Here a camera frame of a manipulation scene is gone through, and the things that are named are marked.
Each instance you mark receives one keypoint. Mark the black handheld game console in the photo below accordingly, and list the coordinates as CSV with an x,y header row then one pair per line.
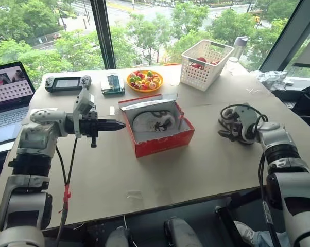
x,y
67,83

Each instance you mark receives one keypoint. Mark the silver laptop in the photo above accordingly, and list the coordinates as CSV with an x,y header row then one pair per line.
x,y
8,103

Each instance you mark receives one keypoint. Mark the crumpled silver plastic bag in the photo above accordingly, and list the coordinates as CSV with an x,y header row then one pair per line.
x,y
272,78

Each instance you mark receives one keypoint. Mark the white sneaker of person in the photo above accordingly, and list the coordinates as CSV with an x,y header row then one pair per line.
x,y
245,231

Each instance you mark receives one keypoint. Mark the black bag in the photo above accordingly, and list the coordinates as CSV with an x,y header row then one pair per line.
x,y
308,103

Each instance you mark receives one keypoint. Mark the white shoe with black print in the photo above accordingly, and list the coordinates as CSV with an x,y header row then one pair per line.
x,y
150,122

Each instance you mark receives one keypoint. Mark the grey water bottle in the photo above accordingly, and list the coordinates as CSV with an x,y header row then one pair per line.
x,y
240,47

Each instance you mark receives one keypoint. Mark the white perforated plastic basket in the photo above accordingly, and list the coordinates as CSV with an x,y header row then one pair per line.
x,y
196,74

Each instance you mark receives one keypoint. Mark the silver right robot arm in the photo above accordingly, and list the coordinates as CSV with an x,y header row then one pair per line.
x,y
276,133

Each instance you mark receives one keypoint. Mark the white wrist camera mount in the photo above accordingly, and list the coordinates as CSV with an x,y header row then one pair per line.
x,y
245,115
84,100

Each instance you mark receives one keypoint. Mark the yellow bowl of colourful sweets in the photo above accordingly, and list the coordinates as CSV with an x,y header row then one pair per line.
x,y
144,81

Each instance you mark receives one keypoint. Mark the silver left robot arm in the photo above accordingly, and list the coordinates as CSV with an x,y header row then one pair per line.
x,y
36,133

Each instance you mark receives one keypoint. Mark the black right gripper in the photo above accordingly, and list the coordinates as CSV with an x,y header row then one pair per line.
x,y
228,124

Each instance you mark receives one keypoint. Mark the circuit board in clear case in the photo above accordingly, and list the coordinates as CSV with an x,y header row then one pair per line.
x,y
113,85

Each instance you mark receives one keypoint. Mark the red item in basket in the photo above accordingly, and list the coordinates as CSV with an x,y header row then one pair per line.
x,y
200,61

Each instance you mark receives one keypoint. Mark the dark window frame post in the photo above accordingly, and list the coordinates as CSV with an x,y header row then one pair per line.
x,y
103,33

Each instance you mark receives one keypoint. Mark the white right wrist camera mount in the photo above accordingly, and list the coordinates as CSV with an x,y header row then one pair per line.
x,y
245,115

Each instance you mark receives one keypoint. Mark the red cardboard shoebox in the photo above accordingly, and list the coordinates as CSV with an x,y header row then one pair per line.
x,y
162,144

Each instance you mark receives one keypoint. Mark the grey rounded shape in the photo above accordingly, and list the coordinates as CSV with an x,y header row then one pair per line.
x,y
117,238

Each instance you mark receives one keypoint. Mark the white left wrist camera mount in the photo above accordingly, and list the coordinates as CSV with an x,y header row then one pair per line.
x,y
84,100

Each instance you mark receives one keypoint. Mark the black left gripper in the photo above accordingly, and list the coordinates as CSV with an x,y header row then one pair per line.
x,y
89,127

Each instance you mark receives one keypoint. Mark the clear tape strip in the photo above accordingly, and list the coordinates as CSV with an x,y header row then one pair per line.
x,y
134,194

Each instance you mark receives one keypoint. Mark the dark slanted window frame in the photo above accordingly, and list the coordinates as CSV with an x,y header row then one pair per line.
x,y
283,36

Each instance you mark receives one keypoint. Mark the blue jeans leg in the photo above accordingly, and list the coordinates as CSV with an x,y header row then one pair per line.
x,y
271,239

